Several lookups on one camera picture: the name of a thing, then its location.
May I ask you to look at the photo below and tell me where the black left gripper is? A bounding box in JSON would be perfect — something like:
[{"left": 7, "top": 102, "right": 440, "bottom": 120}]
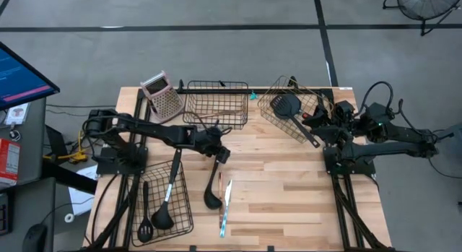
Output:
[{"left": 196, "top": 126, "right": 232, "bottom": 165}]

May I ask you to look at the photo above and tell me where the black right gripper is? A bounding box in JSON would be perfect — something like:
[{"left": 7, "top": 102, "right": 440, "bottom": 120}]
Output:
[{"left": 309, "top": 106, "right": 359, "bottom": 146}]

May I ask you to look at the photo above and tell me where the black slotted spoon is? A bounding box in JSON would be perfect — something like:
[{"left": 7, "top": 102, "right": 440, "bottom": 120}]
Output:
[{"left": 269, "top": 95, "right": 322, "bottom": 149}]

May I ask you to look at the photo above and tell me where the black solid turner silver neck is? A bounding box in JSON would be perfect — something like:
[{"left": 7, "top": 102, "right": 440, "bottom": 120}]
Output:
[{"left": 283, "top": 93, "right": 310, "bottom": 119}]

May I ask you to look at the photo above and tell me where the wooden spatula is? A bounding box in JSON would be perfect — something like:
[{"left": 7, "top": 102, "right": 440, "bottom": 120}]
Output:
[{"left": 196, "top": 109, "right": 244, "bottom": 121}]

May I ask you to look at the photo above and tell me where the white and teal knife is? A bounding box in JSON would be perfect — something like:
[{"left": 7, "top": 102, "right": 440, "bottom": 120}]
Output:
[{"left": 219, "top": 178, "right": 234, "bottom": 240}]

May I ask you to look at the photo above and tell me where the plain black ladle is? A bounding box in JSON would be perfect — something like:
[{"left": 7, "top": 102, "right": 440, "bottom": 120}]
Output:
[{"left": 203, "top": 158, "right": 222, "bottom": 211}]

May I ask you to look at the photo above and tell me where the black ladle with white label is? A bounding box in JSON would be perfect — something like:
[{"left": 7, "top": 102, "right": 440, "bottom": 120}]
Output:
[{"left": 150, "top": 148, "right": 183, "bottom": 231}]

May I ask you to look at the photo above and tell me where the black slotted spatula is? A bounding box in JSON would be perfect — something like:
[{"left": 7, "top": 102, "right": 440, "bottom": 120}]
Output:
[{"left": 136, "top": 181, "right": 155, "bottom": 244}]

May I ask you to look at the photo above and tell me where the pink box grater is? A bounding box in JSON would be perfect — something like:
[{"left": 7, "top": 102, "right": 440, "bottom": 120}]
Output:
[{"left": 139, "top": 70, "right": 186, "bottom": 124}]

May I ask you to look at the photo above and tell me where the white paper sheet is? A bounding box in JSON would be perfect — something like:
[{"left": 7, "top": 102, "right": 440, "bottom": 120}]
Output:
[{"left": 67, "top": 164, "right": 99, "bottom": 217}]

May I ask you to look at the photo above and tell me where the black floor fan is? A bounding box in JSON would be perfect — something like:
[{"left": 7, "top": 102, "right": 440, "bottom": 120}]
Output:
[{"left": 382, "top": 0, "right": 462, "bottom": 37}]

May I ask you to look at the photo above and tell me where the grey desk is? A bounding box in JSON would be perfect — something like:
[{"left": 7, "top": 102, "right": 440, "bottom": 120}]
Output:
[{"left": 0, "top": 97, "right": 58, "bottom": 252}]

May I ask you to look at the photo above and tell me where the black computer mouse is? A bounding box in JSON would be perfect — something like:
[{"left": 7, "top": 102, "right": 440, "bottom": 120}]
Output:
[{"left": 21, "top": 222, "right": 48, "bottom": 252}]

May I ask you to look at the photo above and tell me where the white card with red circle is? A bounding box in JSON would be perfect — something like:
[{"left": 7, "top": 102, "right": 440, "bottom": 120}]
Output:
[{"left": 4, "top": 103, "right": 30, "bottom": 126}]

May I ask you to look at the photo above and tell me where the red and white package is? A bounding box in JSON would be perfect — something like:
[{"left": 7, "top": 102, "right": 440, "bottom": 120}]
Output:
[{"left": 0, "top": 137, "right": 22, "bottom": 188}]

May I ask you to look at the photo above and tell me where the blue screen monitor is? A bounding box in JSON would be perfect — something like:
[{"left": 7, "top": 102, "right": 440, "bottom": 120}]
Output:
[{"left": 0, "top": 41, "right": 61, "bottom": 111}]

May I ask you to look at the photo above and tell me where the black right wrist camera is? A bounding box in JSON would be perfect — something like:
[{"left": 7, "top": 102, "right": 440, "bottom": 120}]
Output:
[{"left": 334, "top": 99, "right": 357, "bottom": 119}]

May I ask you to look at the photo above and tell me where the gold wire basket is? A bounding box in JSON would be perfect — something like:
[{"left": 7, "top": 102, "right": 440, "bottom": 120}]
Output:
[{"left": 256, "top": 75, "right": 335, "bottom": 144}]

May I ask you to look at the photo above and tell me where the small black wire basket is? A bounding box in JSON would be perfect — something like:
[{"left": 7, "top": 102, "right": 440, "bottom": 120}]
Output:
[{"left": 182, "top": 79, "right": 250, "bottom": 131}]

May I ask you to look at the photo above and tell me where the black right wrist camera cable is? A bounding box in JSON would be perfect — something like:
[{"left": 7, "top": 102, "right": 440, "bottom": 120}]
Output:
[{"left": 359, "top": 80, "right": 395, "bottom": 112}]

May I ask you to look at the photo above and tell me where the large black wire basket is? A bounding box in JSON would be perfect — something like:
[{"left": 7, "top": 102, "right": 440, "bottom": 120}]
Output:
[{"left": 129, "top": 159, "right": 195, "bottom": 248}]

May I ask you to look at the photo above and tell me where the yellow cable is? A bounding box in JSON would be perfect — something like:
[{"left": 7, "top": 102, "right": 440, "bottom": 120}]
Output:
[{"left": 42, "top": 131, "right": 90, "bottom": 165}]

